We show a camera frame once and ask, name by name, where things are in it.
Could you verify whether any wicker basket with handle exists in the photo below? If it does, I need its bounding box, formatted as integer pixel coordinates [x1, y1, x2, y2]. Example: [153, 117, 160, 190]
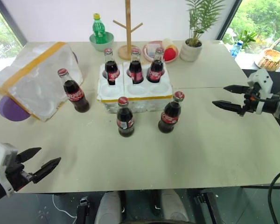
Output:
[256, 36, 280, 72]

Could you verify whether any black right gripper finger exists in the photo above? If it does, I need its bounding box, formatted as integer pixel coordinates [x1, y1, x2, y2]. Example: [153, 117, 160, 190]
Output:
[223, 84, 250, 94]
[212, 100, 245, 115]

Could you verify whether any cream toy piece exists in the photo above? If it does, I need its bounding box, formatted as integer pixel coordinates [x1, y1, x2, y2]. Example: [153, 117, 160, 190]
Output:
[162, 38, 175, 49]

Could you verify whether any green palm plant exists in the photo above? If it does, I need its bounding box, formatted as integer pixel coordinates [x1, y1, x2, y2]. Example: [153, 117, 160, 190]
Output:
[185, 0, 225, 46]

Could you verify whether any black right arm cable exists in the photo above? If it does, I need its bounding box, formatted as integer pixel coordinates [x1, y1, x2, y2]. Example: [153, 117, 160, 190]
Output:
[267, 167, 280, 224]

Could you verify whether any red and yellow toy ball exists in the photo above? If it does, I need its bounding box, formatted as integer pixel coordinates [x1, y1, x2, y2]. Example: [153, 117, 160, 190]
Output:
[163, 45, 178, 62]

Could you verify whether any green leafy background plant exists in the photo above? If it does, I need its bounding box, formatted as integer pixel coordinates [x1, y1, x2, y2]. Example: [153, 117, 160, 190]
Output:
[237, 29, 258, 50]

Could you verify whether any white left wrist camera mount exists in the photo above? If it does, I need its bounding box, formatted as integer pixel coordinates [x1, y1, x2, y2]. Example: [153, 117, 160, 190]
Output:
[0, 141, 19, 196]

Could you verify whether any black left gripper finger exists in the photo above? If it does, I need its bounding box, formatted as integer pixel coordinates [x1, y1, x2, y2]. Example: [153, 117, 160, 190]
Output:
[16, 147, 42, 168]
[33, 157, 62, 184]

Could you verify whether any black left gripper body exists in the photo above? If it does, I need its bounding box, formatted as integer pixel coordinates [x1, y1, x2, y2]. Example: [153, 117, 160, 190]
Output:
[4, 158, 36, 192]

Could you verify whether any white ribbed plant pot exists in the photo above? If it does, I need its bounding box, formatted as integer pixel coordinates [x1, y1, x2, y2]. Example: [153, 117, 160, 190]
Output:
[179, 39, 203, 63]

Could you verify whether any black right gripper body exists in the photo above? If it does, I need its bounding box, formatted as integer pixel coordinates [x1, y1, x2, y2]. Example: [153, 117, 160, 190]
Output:
[241, 84, 263, 116]

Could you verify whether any wooden mug tree stand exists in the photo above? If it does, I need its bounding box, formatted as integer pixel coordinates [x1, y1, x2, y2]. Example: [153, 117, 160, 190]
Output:
[112, 0, 144, 60]

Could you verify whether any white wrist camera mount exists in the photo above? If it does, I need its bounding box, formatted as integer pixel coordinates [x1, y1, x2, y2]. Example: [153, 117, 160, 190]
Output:
[0, 141, 19, 196]
[247, 68, 274, 115]

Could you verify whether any green soda bottle yellow cap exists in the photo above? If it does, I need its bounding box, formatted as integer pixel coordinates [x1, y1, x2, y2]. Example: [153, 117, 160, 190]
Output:
[92, 13, 107, 44]

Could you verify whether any black bracket under table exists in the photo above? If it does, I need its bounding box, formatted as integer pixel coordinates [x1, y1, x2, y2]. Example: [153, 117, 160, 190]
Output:
[193, 188, 221, 224]
[76, 196, 92, 224]

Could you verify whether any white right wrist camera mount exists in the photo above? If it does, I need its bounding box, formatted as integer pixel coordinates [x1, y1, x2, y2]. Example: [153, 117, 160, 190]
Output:
[247, 68, 274, 115]

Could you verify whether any white foam bottle tray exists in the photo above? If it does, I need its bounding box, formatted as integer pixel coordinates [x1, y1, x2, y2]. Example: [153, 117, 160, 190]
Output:
[96, 61, 174, 114]

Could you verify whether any white foam lid yellow tape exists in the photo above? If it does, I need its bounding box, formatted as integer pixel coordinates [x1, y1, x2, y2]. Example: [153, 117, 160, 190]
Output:
[0, 42, 84, 122]

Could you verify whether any blue label water bottle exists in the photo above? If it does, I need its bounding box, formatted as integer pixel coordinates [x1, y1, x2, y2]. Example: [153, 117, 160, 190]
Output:
[230, 40, 245, 59]

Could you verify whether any white floor cable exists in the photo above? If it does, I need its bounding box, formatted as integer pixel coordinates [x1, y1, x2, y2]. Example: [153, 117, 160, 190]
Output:
[51, 193, 78, 218]

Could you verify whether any grey rounded shape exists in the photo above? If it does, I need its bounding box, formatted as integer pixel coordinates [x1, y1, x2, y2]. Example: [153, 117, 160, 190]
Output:
[94, 190, 121, 224]
[160, 188, 190, 224]

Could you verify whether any pink round plate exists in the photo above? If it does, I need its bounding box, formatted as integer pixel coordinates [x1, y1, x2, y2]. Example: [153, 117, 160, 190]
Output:
[142, 40, 179, 64]

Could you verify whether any glass cola bottle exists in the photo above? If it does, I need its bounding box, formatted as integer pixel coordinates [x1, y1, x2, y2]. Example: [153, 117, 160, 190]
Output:
[146, 47, 165, 84]
[103, 48, 120, 86]
[128, 47, 145, 84]
[157, 91, 186, 134]
[57, 68, 91, 114]
[116, 96, 134, 138]

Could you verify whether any light green bowl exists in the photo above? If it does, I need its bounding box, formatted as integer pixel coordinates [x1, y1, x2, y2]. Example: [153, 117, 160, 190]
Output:
[89, 32, 115, 52]

